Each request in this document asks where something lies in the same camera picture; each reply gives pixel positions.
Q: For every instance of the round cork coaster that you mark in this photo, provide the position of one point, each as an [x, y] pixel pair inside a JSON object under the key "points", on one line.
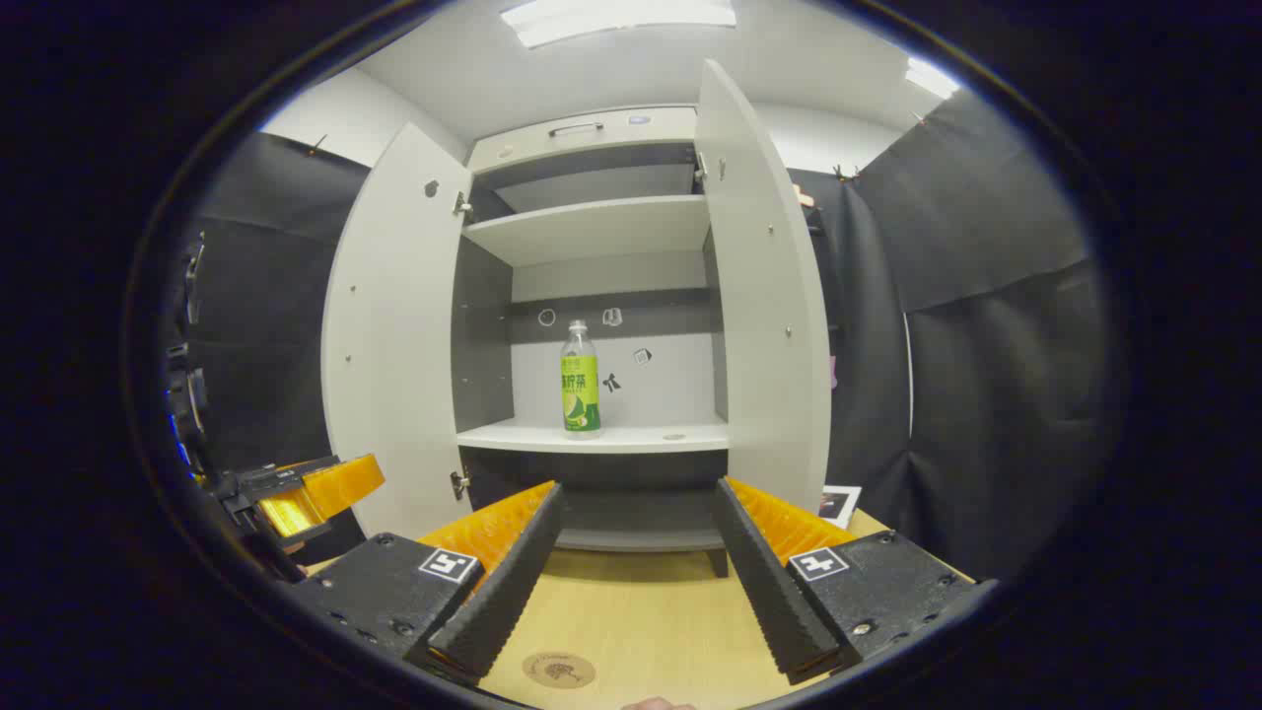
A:
{"points": [[558, 670]]}

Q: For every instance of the white cabinet door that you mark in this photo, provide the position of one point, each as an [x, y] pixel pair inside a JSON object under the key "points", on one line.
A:
{"points": [[769, 325], [394, 345]]}

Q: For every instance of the white cabinet shelf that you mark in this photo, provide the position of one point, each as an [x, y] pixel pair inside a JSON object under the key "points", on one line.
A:
{"points": [[631, 436], [592, 229]]}

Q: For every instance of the black backdrop cloth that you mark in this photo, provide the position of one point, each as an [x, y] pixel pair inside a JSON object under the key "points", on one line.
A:
{"points": [[996, 394]]}

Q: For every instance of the green label plastic bottle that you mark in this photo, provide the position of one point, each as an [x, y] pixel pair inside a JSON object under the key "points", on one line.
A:
{"points": [[581, 394]]}

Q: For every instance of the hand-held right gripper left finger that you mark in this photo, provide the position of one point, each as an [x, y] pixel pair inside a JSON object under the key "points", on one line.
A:
{"points": [[513, 582]]}

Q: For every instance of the long ceiling light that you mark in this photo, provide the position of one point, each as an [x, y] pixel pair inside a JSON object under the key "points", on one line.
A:
{"points": [[616, 20]]}

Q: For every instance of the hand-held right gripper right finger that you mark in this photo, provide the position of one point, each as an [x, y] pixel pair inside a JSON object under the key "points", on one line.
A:
{"points": [[774, 582]]}

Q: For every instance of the small ceiling light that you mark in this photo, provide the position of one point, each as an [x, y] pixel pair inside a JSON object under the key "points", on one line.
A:
{"points": [[932, 77]]}

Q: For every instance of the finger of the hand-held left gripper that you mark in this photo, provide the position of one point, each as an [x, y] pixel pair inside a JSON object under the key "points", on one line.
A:
{"points": [[340, 478]]}

